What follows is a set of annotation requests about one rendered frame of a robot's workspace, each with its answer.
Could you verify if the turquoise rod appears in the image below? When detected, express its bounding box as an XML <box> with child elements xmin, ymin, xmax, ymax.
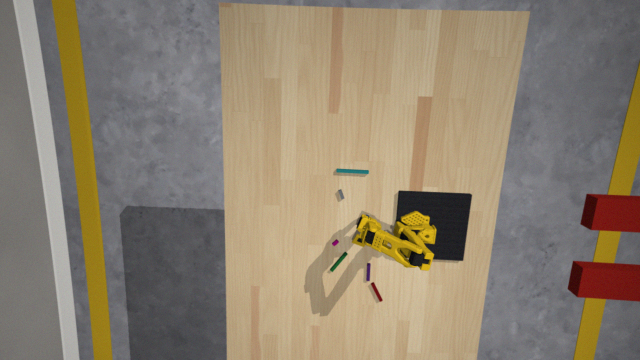
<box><xmin>336</xmin><ymin>168</ymin><xmax>369</xmax><ymax>174</ymax></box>

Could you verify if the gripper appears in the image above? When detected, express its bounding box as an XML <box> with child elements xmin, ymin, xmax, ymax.
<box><xmin>352</xmin><ymin>214</ymin><xmax>382</xmax><ymax>247</ymax></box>

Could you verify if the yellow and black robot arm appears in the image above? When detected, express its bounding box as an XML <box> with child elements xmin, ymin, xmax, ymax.
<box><xmin>361</xmin><ymin>211</ymin><xmax>435</xmax><ymax>271</ymax></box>

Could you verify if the dark green rod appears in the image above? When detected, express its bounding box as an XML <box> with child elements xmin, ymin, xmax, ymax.
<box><xmin>330</xmin><ymin>252</ymin><xmax>348</xmax><ymax>272</ymax></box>

